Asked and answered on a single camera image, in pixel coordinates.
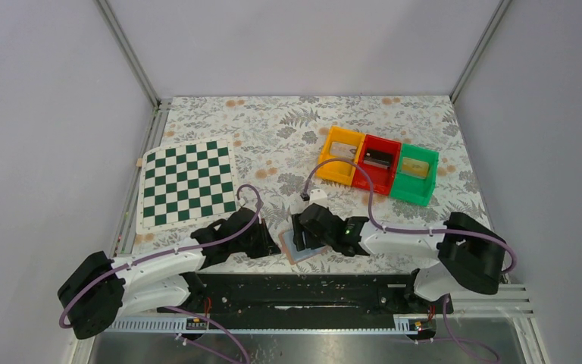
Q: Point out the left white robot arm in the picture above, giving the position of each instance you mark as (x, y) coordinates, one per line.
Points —
(102, 289)

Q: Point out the tan leather card holder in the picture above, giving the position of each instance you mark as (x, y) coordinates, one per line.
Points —
(293, 255)

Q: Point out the gold card in green bin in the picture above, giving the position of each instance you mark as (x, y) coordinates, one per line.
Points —
(414, 168)

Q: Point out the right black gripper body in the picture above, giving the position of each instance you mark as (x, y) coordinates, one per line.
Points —
(309, 233)

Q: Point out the green white chessboard mat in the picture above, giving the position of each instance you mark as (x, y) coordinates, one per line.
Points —
(185, 184)

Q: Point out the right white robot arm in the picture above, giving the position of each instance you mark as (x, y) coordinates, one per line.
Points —
(468, 255)

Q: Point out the green plastic bin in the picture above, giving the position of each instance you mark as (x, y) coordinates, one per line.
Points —
(414, 190)

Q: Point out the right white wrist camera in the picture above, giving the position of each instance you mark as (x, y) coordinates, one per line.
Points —
(315, 196)

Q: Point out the yellow plastic bin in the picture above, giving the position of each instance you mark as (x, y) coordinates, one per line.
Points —
(341, 143)

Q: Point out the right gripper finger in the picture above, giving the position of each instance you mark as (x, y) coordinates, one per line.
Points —
(298, 233)
(315, 240)

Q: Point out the red plastic bin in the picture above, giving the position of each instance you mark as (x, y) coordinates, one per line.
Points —
(381, 178)

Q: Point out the black card in red bin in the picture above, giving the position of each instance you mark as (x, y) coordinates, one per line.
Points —
(378, 158)

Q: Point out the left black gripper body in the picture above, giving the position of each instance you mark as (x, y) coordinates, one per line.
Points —
(260, 237)

